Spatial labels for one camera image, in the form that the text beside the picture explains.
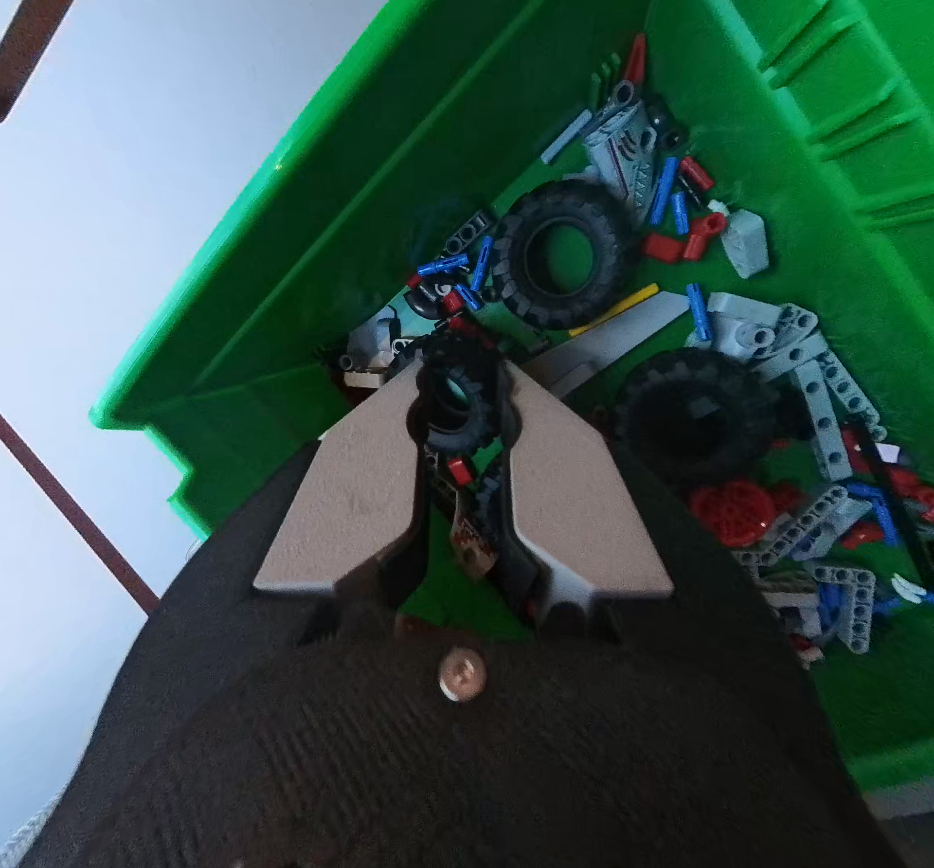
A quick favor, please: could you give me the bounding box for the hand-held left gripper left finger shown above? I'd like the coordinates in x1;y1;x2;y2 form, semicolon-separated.
253;363;431;596

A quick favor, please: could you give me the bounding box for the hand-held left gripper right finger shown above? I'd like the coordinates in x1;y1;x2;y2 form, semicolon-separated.
496;360;674;618

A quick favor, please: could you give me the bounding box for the small black rubber tire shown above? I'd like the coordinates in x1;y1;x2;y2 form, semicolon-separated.
419;335;506;457

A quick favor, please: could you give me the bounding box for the green plastic bin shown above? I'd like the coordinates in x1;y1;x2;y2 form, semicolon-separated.
89;0;934;811

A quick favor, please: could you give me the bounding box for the large black tire with hub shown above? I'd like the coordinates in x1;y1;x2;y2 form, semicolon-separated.
613;350;782;487

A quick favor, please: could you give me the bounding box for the red gear wheel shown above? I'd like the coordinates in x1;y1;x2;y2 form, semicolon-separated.
689;481;779;548

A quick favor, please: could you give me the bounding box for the yellow axle piece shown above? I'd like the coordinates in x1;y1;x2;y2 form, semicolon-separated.
569;284;661;338

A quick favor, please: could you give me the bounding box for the large black rubber tire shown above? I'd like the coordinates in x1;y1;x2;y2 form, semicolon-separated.
490;180;643;330

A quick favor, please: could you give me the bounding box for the pile of mixed building pieces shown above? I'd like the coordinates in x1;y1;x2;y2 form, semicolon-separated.
321;32;934;668

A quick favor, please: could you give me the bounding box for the dark brown bar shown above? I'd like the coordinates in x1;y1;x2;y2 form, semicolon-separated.
0;414;162;617
0;0;114;126

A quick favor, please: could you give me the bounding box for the light grey block piece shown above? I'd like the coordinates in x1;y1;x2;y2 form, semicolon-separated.
721;207;772;280

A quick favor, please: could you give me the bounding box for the grey printed panel piece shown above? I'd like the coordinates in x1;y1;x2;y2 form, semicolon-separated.
584;80;662;221

